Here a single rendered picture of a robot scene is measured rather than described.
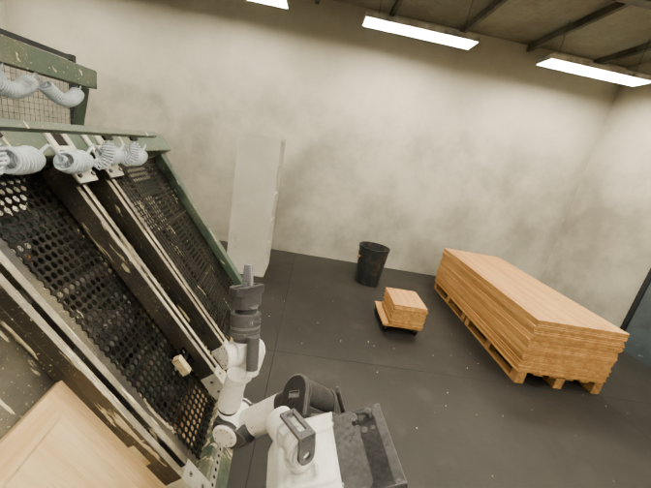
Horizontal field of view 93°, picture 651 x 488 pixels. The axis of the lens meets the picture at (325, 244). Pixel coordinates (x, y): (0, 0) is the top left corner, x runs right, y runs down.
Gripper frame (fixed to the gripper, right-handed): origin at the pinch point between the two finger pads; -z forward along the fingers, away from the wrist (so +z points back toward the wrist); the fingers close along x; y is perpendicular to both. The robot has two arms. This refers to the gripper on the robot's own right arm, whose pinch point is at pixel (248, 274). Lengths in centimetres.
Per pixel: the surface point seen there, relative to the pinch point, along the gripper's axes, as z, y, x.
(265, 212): -39, 209, -302
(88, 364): 24.1, 28.9, 25.8
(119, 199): -22, 70, -6
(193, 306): 24, 54, -31
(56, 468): 41, 20, 36
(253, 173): -91, 219, -282
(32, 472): 39, 19, 41
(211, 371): 48, 36, -26
